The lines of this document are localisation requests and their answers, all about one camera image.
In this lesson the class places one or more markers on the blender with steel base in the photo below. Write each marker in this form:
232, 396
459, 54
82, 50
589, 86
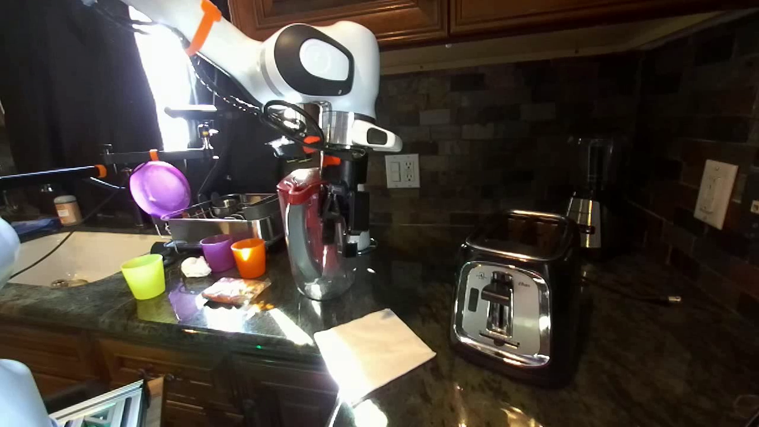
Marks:
588, 202

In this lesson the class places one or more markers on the packaged food on counter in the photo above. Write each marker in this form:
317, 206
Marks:
233, 291

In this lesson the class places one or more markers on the green plastic cup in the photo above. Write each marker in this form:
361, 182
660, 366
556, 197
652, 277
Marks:
145, 277

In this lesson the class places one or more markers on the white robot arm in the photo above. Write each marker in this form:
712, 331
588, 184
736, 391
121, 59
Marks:
317, 84

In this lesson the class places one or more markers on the purple plastic cup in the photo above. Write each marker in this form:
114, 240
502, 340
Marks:
216, 252

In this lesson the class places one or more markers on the red water filter pitcher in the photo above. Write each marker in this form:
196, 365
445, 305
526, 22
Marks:
317, 267

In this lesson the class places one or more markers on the orange plastic cup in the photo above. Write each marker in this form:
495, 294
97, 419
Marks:
250, 258

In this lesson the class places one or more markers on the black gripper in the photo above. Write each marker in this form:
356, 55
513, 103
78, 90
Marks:
346, 197

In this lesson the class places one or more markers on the metal dish rack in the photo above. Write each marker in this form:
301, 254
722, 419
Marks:
240, 214

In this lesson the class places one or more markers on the black chrome toaster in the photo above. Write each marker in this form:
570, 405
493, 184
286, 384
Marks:
518, 297

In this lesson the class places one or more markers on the grey paper sheet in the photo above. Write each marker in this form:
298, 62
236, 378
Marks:
370, 353

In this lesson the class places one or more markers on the white wall outlet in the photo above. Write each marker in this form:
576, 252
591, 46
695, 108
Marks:
401, 173

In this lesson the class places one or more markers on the purple plastic plate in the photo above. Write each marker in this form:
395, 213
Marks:
159, 189

